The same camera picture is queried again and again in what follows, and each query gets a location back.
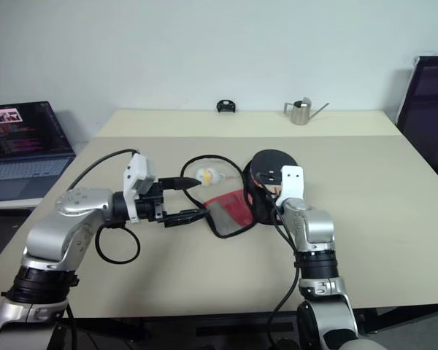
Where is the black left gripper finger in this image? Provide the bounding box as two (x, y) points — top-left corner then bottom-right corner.
(158, 176), (202, 191)
(163, 208), (210, 230)

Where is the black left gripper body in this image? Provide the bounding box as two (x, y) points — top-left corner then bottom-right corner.
(134, 182), (169, 229)

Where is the red black paddle case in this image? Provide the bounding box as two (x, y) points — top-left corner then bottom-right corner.
(180, 155), (300, 240)

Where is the small white zipper charm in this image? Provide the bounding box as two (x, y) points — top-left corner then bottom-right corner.
(196, 166), (227, 187)

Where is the small black curved object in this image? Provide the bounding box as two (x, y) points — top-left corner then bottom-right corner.
(215, 98), (237, 114)

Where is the open laptop computer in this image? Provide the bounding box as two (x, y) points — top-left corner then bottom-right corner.
(0, 101), (77, 203)

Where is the steel watering can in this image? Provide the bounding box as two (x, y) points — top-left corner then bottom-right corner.
(283, 96), (331, 126)

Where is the white side desk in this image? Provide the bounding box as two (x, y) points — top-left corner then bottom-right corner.
(0, 196), (45, 211)

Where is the black mesh chair back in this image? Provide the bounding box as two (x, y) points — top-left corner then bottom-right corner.
(396, 55), (438, 183)

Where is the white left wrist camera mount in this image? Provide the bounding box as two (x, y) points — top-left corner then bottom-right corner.
(122, 152), (157, 223)

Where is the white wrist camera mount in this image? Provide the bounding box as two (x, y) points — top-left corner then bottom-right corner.
(122, 152), (157, 223)
(275, 164), (307, 205)

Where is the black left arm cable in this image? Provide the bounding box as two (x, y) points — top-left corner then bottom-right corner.
(66, 148), (142, 264)

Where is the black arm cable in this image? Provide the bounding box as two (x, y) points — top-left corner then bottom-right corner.
(66, 148), (142, 264)
(258, 170), (302, 350)

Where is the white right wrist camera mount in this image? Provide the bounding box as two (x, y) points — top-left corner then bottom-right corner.
(275, 164), (307, 205)

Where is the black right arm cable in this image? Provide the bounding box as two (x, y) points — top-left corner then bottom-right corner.
(258, 170), (302, 350)

